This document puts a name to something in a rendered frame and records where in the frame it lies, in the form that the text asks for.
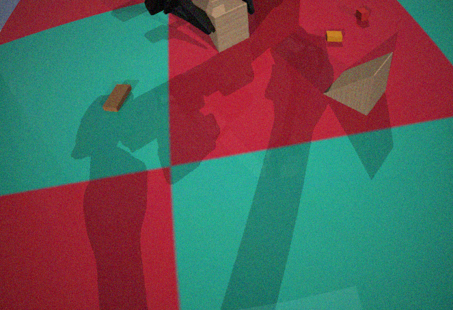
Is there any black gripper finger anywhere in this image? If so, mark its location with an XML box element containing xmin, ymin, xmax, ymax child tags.
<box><xmin>163</xmin><ymin>0</ymin><xmax>211</xmax><ymax>35</ymax></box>
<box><xmin>242</xmin><ymin>0</ymin><xmax>255</xmax><ymax>15</ymax></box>

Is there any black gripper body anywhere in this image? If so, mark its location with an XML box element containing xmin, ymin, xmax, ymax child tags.
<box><xmin>144</xmin><ymin>0</ymin><xmax>168</xmax><ymax>15</ymax></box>

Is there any orange block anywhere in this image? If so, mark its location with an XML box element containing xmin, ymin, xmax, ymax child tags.
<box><xmin>326</xmin><ymin>31</ymin><xmax>343</xmax><ymax>42</ymax></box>

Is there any tan triangular block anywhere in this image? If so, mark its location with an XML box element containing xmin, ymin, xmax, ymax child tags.
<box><xmin>323</xmin><ymin>52</ymin><xmax>393</xmax><ymax>115</ymax></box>

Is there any brown flat rectangular block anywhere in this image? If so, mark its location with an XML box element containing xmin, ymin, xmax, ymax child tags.
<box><xmin>102</xmin><ymin>84</ymin><xmax>132</xmax><ymax>112</ymax></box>

